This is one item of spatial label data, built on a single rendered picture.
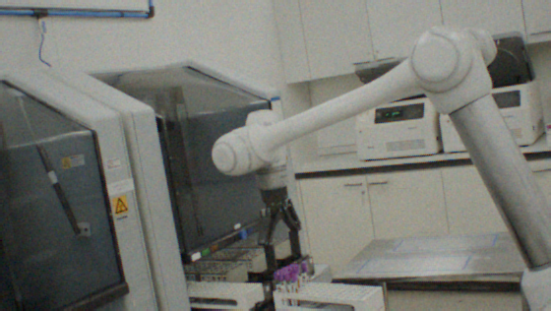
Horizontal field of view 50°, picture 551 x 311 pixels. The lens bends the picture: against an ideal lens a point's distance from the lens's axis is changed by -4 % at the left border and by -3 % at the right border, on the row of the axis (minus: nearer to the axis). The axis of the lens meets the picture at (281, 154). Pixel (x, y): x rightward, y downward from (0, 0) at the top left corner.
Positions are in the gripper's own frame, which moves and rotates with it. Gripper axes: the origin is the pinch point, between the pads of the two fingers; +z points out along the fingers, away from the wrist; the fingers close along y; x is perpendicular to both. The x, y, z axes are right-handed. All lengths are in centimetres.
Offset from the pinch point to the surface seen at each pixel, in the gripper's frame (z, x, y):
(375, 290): 8.1, -27.3, -2.3
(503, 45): -55, -20, 253
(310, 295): 8.4, -10.5, -6.7
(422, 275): 14.1, -29.7, 27.5
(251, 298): 12.2, 12.6, -1.5
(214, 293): 10.1, 23.8, -4.4
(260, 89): -48, 34, 55
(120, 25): -95, 142, 98
